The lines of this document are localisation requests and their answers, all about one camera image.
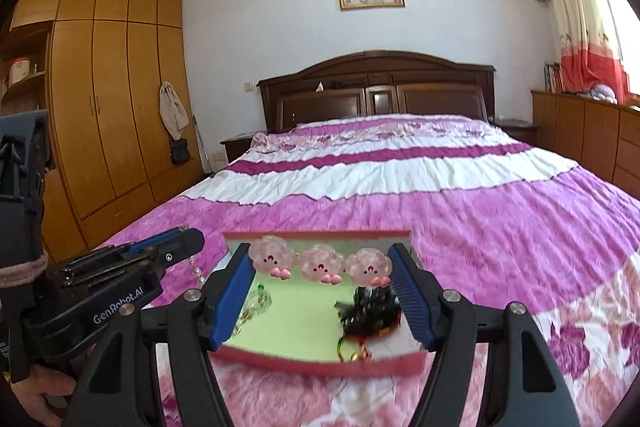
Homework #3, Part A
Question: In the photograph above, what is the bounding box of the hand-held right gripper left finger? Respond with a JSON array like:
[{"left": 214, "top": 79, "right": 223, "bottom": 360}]
[{"left": 62, "top": 242, "right": 251, "bottom": 427}]

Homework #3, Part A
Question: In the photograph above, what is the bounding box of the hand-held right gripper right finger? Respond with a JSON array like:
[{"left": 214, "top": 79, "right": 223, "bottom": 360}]
[{"left": 387, "top": 243, "right": 581, "bottom": 427}]

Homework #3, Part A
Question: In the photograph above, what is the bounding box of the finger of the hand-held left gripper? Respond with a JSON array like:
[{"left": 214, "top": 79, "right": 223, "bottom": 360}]
[
  {"left": 147, "top": 229, "right": 206, "bottom": 275},
  {"left": 107, "top": 229, "right": 188, "bottom": 258}
]

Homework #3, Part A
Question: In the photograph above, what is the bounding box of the green bead bracelet pink bow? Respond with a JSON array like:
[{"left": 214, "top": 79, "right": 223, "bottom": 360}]
[{"left": 234, "top": 283, "right": 275, "bottom": 339}]

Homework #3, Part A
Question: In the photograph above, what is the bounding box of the black feather hair clip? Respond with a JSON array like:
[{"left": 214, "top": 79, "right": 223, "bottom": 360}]
[{"left": 334, "top": 286, "right": 403, "bottom": 340}]

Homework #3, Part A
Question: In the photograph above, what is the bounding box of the red string bracelet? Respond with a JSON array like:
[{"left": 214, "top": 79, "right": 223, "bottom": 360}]
[{"left": 337, "top": 329, "right": 398, "bottom": 360}]

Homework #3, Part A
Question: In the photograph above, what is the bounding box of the rainbow cord bracelet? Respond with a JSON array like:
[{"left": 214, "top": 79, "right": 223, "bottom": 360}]
[{"left": 336, "top": 339, "right": 373, "bottom": 364}]

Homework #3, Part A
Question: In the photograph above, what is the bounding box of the red cardboard box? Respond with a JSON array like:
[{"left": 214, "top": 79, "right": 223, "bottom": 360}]
[{"left": 212, "top": 229, "right": 428, "bottom": 378}]

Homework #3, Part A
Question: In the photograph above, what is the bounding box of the person's left hand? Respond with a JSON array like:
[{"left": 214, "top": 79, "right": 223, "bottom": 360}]
[{"left": 10, "top": 363, "right": 78, "bottom": 423}]

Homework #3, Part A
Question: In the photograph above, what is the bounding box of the pink floral bedspread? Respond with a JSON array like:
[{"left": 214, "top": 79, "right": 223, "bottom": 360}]
[{"left": 65, "top": 113, "right": 640, "bottom": 427}]

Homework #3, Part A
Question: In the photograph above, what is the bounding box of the dark hanging bag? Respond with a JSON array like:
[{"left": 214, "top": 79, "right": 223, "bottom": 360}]
[{"left": 169, "top": 137, "right": 192, "bottom": 166}]

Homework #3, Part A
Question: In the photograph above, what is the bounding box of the white stick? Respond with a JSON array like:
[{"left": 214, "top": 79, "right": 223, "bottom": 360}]
[{"left": 192, "top": 116, "right": 208, "bottom": 175}]

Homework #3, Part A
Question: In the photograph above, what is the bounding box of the dark wooden nightstand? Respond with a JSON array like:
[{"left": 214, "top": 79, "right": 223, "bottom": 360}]
[
  {"left": 220, "top": 132, "right": 268, "bottom": 168},
  {"left": 487, "top": 114, "right": 542, "bottom": 145}
]

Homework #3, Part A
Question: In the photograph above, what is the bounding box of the beige hanging cloth bag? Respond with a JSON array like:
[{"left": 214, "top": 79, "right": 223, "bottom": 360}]
[{"left": 159, "top": 82, "right": 190, "bottom": 140}]

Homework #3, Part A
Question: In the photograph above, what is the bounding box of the wooden wardrobe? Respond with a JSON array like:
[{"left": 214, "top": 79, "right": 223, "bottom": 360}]
[{"left": 0, "top": 0, "right": 208, "bottom": 258}]

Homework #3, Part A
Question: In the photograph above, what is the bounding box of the white pot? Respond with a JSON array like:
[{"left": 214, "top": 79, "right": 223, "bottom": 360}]
[{"left": 6, "top": 56, "right": 32, "bottom": 86}]

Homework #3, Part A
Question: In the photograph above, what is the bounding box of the dark wooden headboard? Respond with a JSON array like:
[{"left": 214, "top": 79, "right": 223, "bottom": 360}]
[{"left": 256, "top": 51, "right": 497, "bottom": 132}]

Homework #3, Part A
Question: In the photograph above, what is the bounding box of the low wooden cabinet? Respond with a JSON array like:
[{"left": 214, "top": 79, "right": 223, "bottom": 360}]
[{"left": 531, "top": 89, "right": 640, "bottom": 200}]

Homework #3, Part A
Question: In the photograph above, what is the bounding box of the row of books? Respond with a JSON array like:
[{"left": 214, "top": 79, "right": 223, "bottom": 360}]
[{"left": 544, "top": 63, "right": 565, "bottom": 94}]

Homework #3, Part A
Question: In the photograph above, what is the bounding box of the plush toy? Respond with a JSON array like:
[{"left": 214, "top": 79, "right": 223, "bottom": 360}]
[{"left": 587, "top": 83, "right": 618, "bottom": 104}]

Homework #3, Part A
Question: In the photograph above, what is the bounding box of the floral red curtain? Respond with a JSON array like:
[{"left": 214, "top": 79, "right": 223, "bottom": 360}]
[{"left": 530, "top": 0, "right": 631, "bottom": 100}]

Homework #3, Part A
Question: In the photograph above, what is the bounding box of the window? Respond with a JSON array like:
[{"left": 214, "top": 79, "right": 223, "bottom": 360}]
[{"left": 592, "top": 0, "right": 640, "bottom": 100}]

